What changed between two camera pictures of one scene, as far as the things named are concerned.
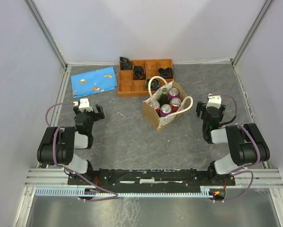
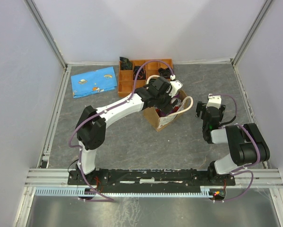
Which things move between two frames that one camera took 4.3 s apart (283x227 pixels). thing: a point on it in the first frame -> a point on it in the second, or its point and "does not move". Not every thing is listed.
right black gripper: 200,107 does not move
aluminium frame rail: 37,178 does not move
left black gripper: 100,113 -> 166,108
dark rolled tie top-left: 125,64 does not move
